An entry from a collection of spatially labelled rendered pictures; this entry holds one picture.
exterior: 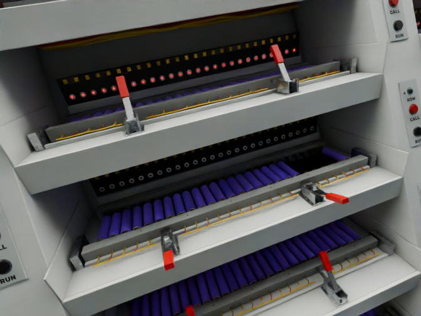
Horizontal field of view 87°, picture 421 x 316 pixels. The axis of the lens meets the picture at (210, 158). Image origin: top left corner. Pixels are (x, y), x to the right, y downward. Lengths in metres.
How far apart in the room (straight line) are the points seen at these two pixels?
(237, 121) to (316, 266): 0.35
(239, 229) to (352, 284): 0.27
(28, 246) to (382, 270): 0.62
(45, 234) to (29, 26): 0.28
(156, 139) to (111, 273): 0.22
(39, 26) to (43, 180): 0.21
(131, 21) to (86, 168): 0.22
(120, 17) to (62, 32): 0.08
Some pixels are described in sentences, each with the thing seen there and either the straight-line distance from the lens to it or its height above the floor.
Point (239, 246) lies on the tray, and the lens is 0.39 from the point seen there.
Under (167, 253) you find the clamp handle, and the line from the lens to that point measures 0.34.
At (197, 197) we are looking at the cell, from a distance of 0.45.
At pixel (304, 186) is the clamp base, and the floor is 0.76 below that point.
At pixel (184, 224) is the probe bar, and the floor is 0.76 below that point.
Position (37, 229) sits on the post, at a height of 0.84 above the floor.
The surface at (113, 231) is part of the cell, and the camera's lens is 0.45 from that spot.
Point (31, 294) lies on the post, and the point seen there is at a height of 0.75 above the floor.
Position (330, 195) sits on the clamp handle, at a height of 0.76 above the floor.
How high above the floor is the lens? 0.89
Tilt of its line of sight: 5 degrees down
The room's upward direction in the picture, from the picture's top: 15 degrees counter-clockwise
